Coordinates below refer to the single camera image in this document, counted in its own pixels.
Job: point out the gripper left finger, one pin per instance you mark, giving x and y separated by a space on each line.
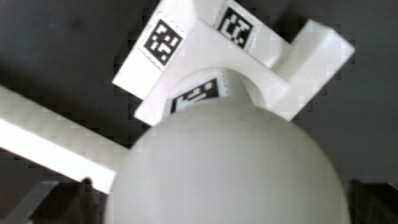
58 203

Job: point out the white U-shaped fence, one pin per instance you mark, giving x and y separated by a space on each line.
60 145

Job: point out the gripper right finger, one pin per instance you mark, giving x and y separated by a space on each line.
371 203

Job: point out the white lamp base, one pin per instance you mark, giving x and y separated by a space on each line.
202 34

